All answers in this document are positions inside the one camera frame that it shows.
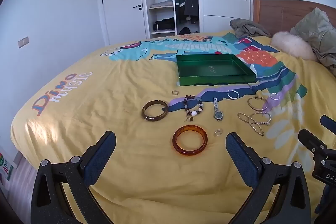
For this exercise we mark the green metal tray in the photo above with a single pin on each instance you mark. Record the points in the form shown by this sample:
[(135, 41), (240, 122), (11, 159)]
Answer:
[(210, 69)]

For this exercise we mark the thin gold bangle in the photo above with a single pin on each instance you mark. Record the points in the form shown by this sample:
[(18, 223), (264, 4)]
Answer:
[(250, 106)]

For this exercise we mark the wall light switch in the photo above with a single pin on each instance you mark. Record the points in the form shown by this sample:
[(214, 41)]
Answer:
[(23, 42)]

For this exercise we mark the wooden headboard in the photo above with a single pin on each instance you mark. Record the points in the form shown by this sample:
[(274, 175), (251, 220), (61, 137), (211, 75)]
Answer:
[(281, 12)]

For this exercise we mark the dark brown bangle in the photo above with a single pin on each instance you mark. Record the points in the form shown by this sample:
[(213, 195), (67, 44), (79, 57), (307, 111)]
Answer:
[(145, 115)]

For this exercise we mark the grey crumpled cloth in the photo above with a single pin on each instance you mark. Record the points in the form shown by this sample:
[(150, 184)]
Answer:
[(248, 27)]

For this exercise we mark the amber orange bangle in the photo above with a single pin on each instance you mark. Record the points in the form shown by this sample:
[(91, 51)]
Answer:
[(177, 146)]

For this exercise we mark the silver wristwatch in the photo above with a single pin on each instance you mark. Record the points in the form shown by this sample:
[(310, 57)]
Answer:
[(218, 114)]

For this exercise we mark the yellow dinosaur print bed cover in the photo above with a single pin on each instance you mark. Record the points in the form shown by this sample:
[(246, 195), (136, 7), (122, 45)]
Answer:
[(105, 98)]

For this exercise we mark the white fur trim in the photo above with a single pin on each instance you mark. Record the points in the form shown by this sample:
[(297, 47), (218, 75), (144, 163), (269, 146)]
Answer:
[(291, 45)]

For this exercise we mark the folded black clothes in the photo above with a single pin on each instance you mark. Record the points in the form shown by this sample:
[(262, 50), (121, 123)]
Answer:
[(164, 24)]

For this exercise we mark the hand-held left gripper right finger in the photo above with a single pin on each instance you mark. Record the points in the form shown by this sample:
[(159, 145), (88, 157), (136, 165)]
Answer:
[(242, 161)]

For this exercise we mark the colourful printed box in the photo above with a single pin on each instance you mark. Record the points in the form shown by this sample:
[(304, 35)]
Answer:
[(5, 167)]

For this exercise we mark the black bag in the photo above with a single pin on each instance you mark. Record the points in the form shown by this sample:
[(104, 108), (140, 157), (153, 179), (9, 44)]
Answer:
[(187, 30)]

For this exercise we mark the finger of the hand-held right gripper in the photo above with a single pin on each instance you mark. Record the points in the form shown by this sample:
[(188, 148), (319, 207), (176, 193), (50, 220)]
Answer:
[(312, 141), (329, 123)]

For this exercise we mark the folded beige clothes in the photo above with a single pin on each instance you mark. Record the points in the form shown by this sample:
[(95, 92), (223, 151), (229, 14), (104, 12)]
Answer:
[(161, 3)]

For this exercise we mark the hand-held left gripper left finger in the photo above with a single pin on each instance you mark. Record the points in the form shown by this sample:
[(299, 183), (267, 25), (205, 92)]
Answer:
[(101, 158)]

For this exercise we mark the white door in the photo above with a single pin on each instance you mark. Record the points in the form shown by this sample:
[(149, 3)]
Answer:
[(120, 3)]

